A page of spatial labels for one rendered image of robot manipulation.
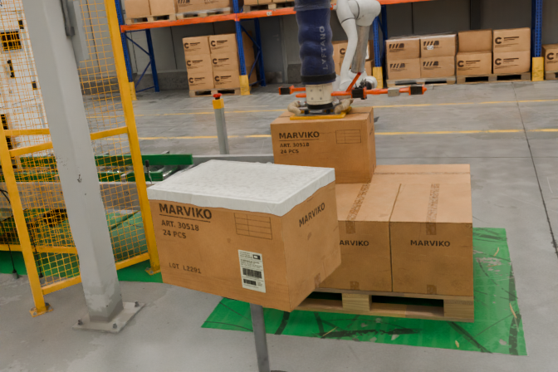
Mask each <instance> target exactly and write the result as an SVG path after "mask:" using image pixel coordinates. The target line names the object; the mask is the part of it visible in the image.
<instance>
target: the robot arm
mask: <svg viewBox="0 0 558 372"><path fill-rule="evenodd" d="M380 9H381V7H380V4H379V2H378V1H376V0H337V2H336V12H337V16H338V18H339V21H340V24H341V26H342V27H343V29H344V30H345V33H346V35H347V37H348V47H347V50H346V53H345V58H344V60H343V63H342V67H341V70H340V76H339V75H337V74H336V78H335V79H336V81H334V82H332V86H333V91H346V90H347V88H348V87H349V85H350V83H351V82H352V81H353V80H354V78H355V76H356V75H357V73H358V72H360V73H361V75H360V77H359V78H358V80H357V81H356V83H355V84H354V85H353V87H359V89H358V90H363V89H364V88H365V87H366V90H373V89H376V87H377V84H378V82H377V80H376V79H375V78H374V77H373V76H367V73H366V72H365V58H366V51H367V44H368V38H369V31H370V25H371V24H372V22H373V21H374V18H375V17H377V16H378V15H379V13H380ZM350 64H351V69H350ZM349 69H350V70H349ZM353 87H352V88H353ZM352 88H351V89H352ZM333 97H334V100H340V99H346V98H351V95H338V96H333Z"/></svg>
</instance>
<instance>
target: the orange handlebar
mask: <svg viewBox="0 0 558 372"><path fill-rule="evenodd" d="M305 90H306V88H305V87H301V88H292V91H305ZM406 92H409V88H400V89H399V93H406ZM380 94H388V89H381V88H378V89H373V90H366V91H365V95H380ZM330 95H331V96H338V95H351V92H344V91H333V93H331V94H330ZM304 97H306V93H299V94H296V98H304Z"/></svg>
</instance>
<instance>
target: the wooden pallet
mask: <svg viewBox="0 0 558 372"><path fill-rule="evenodd" d="M314 291H319V292H333V293H341V295H342V301H338V300H326V299H312V298H306V299H305V300H304V301H303V302H302V303H300V304H299V305H298V306H297V307H296V308H295V309H294V310H300V311H323V312H334V313H345V314H357V315H369V316H392V317H403V318H415V319H427V320H439V321H461V322H472V323H474V300H473V296H445V295H430V294H416V293H401V292H393V291H392V292H387V291H359V290H345V289H330V288H319V287H317V288H316V289H315V290H314ZM372 295H375V296H402V297H415V298H429V299H443V307H441V306H416V305H402V304H389V303H376V302H372Z"/></svg>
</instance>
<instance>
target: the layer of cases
mask: <svg viewBox="0 0 558 372"><path fill-rule="evenodd" d="M335 195H336V206H337V216H338V227H339V238H340V259H341V264H340V265H339V266H338V267H337V268H336V269H335V270H334V271H333V272H332V273H331V274H330V275H329V276H328V277H327V278H326V279H325V280H324V281H323V282H322V283H321V284H320V285H319V286H318V287H319V288H330V289H345V290H359V291H387V292H392V291H393V292H401V293H416V294H430V295H445V296H473V259H472V195H471V176H470V164H402V165H377V166H375V169H374V173H373V177H372V179H371V182H370V183H356V184H335Z"/></svg>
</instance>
